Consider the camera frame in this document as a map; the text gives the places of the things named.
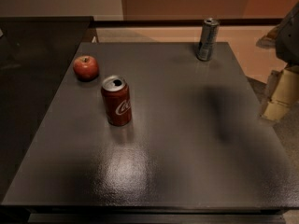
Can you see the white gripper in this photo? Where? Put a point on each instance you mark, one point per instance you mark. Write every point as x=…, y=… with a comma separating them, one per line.
x=289, y=41

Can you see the silver redbull can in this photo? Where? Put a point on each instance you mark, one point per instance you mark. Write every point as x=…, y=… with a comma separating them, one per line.
x=208, y=39

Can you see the red coca-cola can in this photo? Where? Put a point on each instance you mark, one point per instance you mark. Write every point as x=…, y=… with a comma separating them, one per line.
x=116, y=97

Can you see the red apple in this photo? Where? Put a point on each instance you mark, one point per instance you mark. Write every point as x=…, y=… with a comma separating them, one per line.
x=86, y=68

